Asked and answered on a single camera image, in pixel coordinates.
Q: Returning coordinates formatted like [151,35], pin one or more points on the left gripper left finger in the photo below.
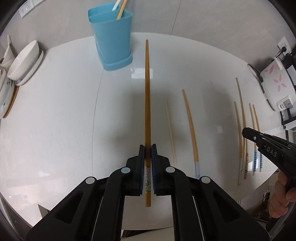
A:
[140,168]

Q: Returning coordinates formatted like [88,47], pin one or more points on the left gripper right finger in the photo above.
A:
[155,168]

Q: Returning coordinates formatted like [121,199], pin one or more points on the dark brown chopstick patterned end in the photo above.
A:
[147,126]

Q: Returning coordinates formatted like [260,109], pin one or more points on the thin pale bamboo chopstick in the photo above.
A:
[171,134]

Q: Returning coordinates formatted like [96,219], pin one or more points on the bamboo chopstick blue dotted end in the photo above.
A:
[255,147]

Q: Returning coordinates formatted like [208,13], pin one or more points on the bamboo chopstick red patterned end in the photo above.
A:
[244,149]

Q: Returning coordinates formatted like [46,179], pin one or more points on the bamboo chopstick light blue end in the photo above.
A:
[193,136]

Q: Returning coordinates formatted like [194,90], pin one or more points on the bamboo chopstick pale blue end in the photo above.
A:
[239,141]

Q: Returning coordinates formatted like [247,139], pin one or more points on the chopstick with colourful floral handle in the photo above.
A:
[121,10]

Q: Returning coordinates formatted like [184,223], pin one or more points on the white chopstick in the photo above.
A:
[116,5]

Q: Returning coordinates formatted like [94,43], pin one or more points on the right hand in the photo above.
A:
[281,198]

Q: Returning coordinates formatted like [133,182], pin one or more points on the white rice cooker pink flowers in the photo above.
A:
[278,83]

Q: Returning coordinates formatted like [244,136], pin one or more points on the blue plastic utensil holder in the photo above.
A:
[112,36]

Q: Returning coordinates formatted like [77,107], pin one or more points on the white patterned bowl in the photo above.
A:
[5,86]

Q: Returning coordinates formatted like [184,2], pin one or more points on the large white bowl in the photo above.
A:
[26,63]

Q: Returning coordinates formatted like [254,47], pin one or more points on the right wall socket with plug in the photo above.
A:
[284,47]

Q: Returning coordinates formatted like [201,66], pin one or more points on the white wall socket plate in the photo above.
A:
[28,6]

